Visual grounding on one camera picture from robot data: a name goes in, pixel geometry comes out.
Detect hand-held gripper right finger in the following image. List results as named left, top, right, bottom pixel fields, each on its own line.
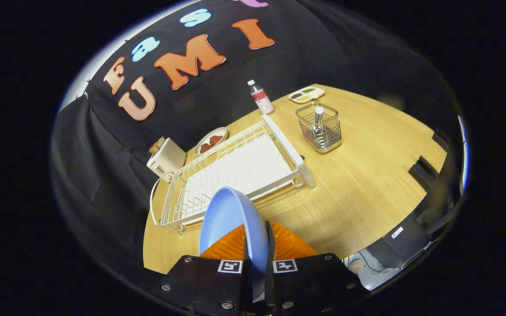
left=264, top=220, right=370, bottom=316

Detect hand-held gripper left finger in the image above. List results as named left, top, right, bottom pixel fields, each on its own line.
left=150, top=224, right=253, bottom=316

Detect blue plate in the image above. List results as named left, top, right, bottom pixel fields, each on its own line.
left=199, top=187, right=270, bottom=303

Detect white wire dish rack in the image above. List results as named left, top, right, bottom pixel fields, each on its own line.
left=149, top=114, right=317, bottom=234

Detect metal wire basket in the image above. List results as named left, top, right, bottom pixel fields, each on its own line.
left=296, top=102, right=342, bottom=154

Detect metal spoon checkered handle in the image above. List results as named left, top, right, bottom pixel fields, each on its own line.
left=312, top=106, right=329, bottom=147

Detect small beige plate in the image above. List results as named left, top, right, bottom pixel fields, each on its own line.
left=194, top=127, right=228, bottom=156

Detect white divided dish with beans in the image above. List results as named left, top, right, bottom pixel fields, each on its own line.
left=288, top=86, right=325, bottom=104

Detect white toaster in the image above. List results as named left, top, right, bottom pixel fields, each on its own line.
left=146, top=137, right=188, bottom=183

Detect toasted bread slices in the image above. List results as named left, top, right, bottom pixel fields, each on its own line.
left=149, top=136, right=166, bottom=155

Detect clear water bottle red label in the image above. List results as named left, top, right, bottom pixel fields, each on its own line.
left=247, top=79, right=274, bottom=115

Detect black backdrop cloth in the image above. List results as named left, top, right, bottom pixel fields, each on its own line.
left=51, top=0, right=460, bottom=288

